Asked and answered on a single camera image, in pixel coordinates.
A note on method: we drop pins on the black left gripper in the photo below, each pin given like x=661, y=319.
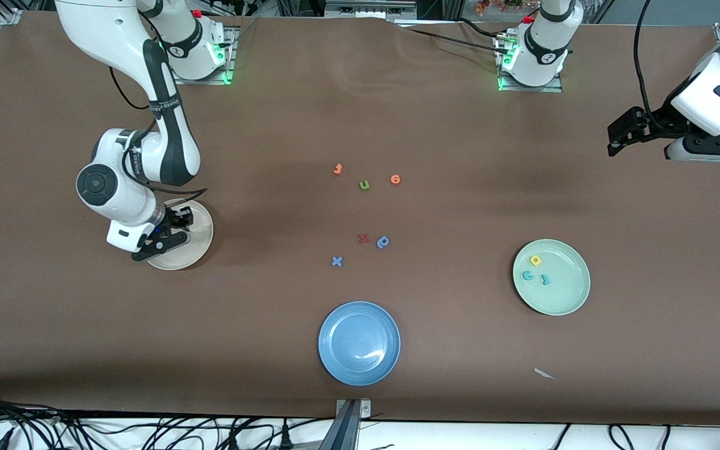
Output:
x=655, y=120

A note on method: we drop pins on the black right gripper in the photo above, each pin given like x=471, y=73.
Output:
x=176, y=219

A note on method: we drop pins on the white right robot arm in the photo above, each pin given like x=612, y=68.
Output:
x=166, y=144

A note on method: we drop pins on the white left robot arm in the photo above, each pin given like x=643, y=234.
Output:
x=544, y=44

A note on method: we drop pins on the beige plate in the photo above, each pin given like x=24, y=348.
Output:
x=200, y=240

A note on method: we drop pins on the light green plate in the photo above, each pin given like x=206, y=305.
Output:
x=563, y=294

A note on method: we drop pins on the orange artificial flowers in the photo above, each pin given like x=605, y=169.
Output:
x=491, y=6

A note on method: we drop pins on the blue foam letter a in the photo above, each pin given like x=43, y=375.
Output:
x=380, y=242

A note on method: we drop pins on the blue plate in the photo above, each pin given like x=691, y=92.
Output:
x=359, y=342

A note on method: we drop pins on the brown table cover sheet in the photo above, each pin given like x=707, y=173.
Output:
x=360, y=94

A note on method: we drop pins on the white paper scrap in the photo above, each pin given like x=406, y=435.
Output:
x=544, y=374

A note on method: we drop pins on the grey metal box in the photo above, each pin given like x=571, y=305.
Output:
x=369, y=9

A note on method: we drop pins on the metal camera post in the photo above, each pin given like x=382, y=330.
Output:
x=344, y=431

